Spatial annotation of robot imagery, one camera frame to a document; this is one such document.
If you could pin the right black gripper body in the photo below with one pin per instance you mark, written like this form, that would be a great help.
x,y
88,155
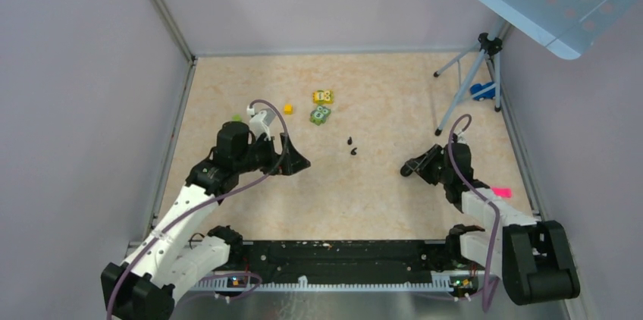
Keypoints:
x,y
446,174

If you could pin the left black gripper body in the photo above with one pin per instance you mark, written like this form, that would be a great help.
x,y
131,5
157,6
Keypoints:
x,y
261,155

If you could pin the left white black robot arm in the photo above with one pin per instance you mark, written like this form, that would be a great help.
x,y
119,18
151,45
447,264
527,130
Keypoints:
x,y
150,282

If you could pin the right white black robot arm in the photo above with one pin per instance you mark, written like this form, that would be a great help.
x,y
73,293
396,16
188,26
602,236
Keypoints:
x,y
531,257

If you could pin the green number block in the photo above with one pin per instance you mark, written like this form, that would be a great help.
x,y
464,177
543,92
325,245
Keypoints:
x,y
319,115

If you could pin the pink marker pen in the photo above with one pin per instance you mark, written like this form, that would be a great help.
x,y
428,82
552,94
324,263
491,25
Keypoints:
x,y
505,193

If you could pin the yellow number block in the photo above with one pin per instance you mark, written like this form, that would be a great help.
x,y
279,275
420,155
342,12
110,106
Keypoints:
x,y
323,97

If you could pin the blue toy car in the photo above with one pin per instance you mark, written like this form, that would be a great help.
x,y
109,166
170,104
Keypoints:
x,y
483,91

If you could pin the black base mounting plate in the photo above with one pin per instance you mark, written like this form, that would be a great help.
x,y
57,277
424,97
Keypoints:
x,y
337,262

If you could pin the light blue tripod stand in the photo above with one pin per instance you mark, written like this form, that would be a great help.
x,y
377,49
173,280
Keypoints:
x,y
487,49

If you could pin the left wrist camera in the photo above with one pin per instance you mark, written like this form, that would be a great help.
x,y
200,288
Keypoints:
x,y
260,121

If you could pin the white cable duct strip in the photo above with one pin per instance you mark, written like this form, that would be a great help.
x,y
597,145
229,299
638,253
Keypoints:
x,y
439,283

